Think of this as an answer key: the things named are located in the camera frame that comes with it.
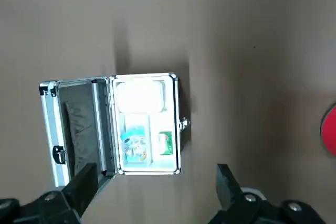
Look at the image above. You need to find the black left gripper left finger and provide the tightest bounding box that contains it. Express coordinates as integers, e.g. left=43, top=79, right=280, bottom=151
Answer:
left=0, top=163, right=98, bottom=224

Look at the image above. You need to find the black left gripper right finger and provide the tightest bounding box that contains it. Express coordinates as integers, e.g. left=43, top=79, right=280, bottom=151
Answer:
left=207, top=163, right=324, bottom=224

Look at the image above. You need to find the red push-button trash can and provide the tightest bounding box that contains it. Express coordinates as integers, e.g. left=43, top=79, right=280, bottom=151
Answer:
left=319, top=102, right=336, bottom=158

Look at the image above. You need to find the silver aluminium case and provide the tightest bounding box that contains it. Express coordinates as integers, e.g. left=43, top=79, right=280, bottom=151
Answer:
left=38, top=71, right=191, bottom=188

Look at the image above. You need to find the blue white packet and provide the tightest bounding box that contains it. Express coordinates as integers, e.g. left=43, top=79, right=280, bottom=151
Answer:
left=120, top=126, right=148, bottom=164

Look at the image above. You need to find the green white packet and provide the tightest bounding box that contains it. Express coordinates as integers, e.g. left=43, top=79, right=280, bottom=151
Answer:
left=157, top=130, right=174, bottom=156

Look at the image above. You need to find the white rectangular box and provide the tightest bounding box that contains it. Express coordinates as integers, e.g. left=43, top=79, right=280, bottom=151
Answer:
left=116, top=80, right=168, bottom=114

